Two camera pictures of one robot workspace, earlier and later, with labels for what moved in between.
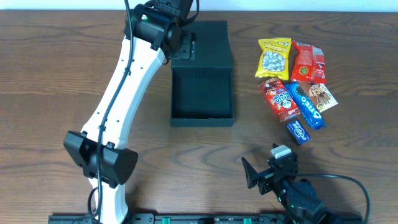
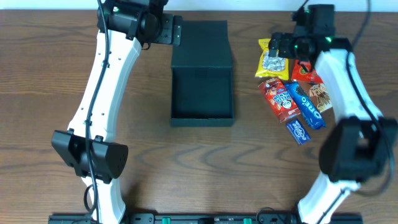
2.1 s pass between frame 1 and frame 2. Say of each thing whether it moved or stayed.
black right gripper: moved
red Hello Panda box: stayed
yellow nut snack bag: stayed
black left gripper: moved
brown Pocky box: stayed
